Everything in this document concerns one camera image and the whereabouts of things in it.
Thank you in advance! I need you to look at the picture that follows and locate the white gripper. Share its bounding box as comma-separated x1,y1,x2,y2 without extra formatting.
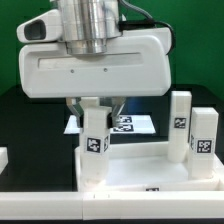
19,28,171,128

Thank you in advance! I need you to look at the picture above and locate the white desk top tray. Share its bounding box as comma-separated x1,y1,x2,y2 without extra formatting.
75,142,224,192

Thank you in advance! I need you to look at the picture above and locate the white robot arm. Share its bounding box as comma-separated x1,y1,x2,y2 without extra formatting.
17,0,175,127

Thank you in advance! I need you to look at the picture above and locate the white marker sheet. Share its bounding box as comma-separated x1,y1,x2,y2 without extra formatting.
64,115,156,134

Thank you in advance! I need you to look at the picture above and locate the white left border block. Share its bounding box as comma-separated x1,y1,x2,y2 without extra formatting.
0,147,8,174

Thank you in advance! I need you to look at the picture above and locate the white front border bar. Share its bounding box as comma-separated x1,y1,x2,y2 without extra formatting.
0,191,224,220

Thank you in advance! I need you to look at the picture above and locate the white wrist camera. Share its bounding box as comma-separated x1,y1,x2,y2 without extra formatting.
16,9,63,43

